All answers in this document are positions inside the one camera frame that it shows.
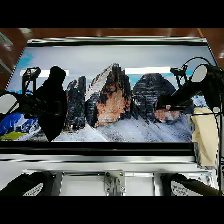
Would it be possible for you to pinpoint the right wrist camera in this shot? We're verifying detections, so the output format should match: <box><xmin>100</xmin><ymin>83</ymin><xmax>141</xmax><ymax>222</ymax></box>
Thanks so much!
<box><xmin>169</xmin><ymin>64</ymin><xmax>190</xmax><ymax>88</ymax></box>

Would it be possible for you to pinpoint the black garment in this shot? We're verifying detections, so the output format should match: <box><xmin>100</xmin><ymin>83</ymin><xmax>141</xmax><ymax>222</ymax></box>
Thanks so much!
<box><xmin>35</xmin><ymin>65</ymin><xmax>69</xmax><ymax>143</ymax></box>

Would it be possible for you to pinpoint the black cable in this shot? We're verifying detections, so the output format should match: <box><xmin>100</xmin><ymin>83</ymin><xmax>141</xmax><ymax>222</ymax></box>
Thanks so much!
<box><xmin>182</xmin><ymin>55</ymin><xmax>214</xmax><ymax>73</ymax></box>

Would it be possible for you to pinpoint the beige garment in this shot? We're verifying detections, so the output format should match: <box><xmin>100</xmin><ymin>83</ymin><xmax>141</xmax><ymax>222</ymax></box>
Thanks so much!
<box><xmin>190</xmin><ymin>107</ymin><xmax>220</xmax><ymax>168</ymax></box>

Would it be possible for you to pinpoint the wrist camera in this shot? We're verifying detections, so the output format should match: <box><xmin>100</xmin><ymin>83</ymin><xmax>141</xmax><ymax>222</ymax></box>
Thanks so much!
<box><xmin>169</xmin><ymin>64</ymin><xmax>190</xmax><ymax>88</ymax></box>
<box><xmin>21</xmin><ymin>66</ymin><xmax>43</xmax><ymax>96</ymax></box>

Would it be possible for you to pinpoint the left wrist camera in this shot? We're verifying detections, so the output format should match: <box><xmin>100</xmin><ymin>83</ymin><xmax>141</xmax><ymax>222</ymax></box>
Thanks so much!
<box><xmin>21</xmin><ymin>66</ymin><xmax>43</xmax><ymax>96</ymax></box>

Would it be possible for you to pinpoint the silver frame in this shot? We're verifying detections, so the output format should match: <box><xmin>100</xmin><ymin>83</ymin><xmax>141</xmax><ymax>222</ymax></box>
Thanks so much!
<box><xmin>0</xmin><ymin>152</ymin><xmax>224</xmax><ymax>197</ymax></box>

